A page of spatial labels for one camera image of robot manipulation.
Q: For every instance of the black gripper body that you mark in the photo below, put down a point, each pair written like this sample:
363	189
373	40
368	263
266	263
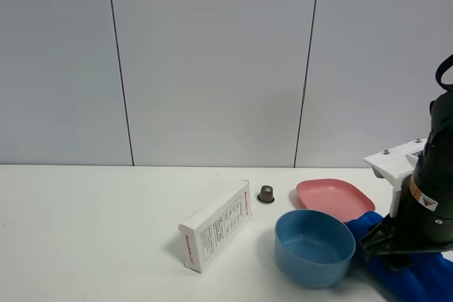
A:
427	194

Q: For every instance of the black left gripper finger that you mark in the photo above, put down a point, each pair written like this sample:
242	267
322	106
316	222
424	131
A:
399	262

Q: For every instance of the blue towel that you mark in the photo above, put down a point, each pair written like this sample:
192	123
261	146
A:
429	279

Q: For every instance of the blue plastic bowl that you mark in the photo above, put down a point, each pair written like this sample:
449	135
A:
313	248

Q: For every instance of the pink plastic plate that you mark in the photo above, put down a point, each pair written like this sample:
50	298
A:
334	197

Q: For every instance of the brown coffee capsule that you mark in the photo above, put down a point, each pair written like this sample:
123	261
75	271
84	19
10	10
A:
266	195

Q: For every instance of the white cardboard box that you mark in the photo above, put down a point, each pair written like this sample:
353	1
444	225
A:
219	212

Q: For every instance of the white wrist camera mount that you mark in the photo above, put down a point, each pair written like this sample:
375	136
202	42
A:
395	165

